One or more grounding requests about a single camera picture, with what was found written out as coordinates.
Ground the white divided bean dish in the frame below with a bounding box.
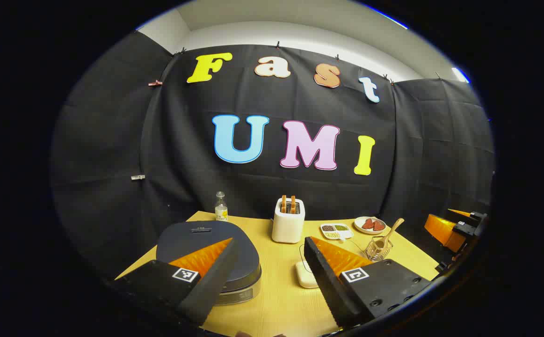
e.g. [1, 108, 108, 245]
[320, 223, 353, 241]

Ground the white round plate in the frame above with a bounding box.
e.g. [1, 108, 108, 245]
[354, 216, 387, 234]

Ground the small glass bottle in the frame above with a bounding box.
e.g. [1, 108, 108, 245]
[215, 191, 228, 222]

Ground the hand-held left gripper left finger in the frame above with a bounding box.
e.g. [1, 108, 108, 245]
[113, 237, 239, 327]

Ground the clear plastic tray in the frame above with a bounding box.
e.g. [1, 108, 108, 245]
[295, 239, 375, 289]

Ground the wooden spoon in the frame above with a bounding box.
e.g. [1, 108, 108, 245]
[374, 218, 405, 251]

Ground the dark grey rice cooker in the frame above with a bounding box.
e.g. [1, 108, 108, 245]
[156, 221, 262, 306]

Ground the metal wire chopstick holder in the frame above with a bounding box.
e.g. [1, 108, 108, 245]
[364, 235, 393, 261]

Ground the white toaster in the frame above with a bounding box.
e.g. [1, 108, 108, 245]
[272, 198, 306, 244]

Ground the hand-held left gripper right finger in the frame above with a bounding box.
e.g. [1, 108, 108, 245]
[304, 236, 434, 328]

